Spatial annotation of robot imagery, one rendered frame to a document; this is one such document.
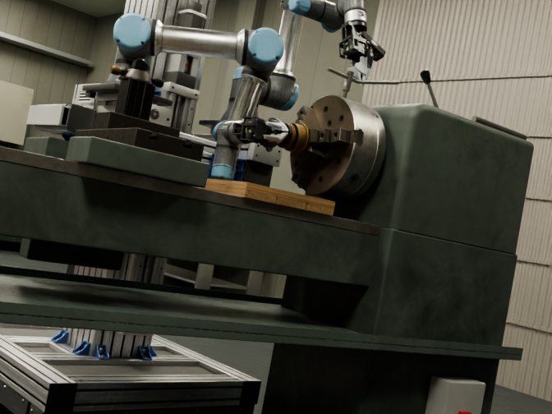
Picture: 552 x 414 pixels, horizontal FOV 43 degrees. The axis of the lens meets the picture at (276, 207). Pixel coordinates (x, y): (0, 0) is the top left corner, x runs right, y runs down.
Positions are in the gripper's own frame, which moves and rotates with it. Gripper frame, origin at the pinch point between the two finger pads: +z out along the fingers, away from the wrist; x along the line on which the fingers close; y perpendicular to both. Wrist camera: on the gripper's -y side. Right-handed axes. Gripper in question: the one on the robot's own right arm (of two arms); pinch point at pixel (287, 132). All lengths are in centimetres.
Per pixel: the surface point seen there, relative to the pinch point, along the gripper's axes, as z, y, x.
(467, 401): 25, -68, -70
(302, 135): 0.9, -5.0, 0.1
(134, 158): 20, 53, -18
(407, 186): 18.2, -33.1, -8.8
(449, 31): -245, -302, 157
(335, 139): 8.4, -11.5, 0.5
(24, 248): -24, 61, -45
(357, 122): 10.7, -16.7, 6.6
